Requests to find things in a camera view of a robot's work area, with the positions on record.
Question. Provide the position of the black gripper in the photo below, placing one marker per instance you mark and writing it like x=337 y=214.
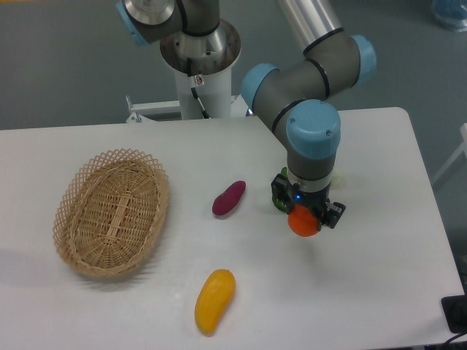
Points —
x=285 y=196

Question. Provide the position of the orange fruit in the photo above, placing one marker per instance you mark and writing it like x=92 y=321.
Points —
x=302 y=222

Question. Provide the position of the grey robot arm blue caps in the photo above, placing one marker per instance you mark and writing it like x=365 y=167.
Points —
x=291 y=103

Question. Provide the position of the green vegetable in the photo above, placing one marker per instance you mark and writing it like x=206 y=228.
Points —
x=278 y=190

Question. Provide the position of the purple sweet potato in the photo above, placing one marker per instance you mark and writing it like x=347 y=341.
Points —
x=227 y=200

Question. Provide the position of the yellow mango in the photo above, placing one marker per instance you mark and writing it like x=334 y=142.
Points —
x=213 y=300

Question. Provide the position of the black device at table edge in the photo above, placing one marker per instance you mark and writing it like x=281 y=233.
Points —
x=454 y=308

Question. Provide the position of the woven wicker basket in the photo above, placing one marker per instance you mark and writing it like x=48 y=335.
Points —
x=112 y=213

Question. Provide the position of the blue bag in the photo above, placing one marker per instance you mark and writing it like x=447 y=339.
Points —
x=450 y=13

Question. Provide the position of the white frame at right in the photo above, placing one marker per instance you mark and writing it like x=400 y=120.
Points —
x=452 y=164

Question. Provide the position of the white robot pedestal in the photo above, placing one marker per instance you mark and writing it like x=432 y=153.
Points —
x=202 y=68

